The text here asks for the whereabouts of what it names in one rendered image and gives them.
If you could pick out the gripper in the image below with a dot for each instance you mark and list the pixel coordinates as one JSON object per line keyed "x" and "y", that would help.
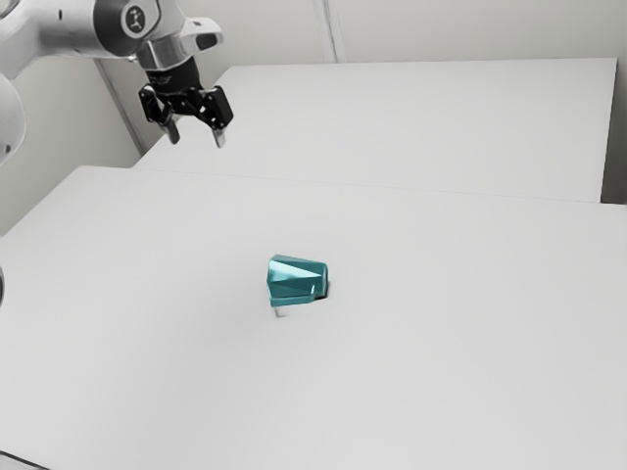
{"x": 172, "y": 77}

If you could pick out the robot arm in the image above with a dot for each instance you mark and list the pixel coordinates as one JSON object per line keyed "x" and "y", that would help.
{"x": 59, "y": 29}

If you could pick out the teal faceted mug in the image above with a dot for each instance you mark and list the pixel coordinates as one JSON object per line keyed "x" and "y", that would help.
{"x": 294, "y": 280}

